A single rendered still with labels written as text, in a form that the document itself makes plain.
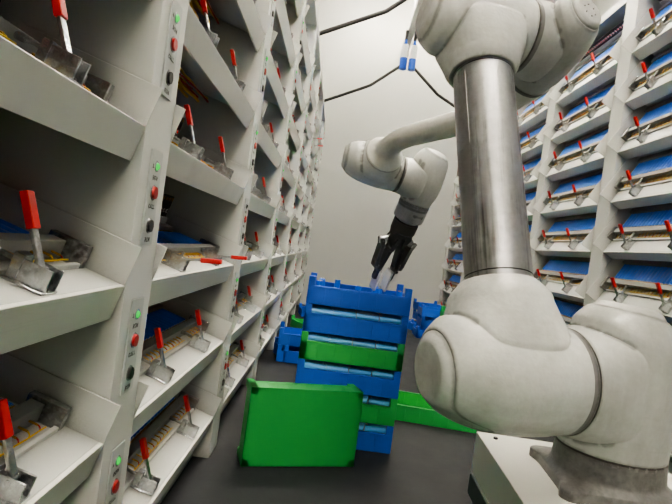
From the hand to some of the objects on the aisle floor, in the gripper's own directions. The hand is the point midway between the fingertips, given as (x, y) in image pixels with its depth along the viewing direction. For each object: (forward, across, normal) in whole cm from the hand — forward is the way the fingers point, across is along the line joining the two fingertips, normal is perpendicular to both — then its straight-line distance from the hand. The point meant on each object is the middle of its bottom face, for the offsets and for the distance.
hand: (381, 279), depth 163 cm
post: (+47, -54, -16) cm, 74 cm away
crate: (+46, -5, -17) cm, 50 cm away
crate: (+41, -27, -29) cm, 57 cm away
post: (+22, -90, -70) cm, 116 cm away
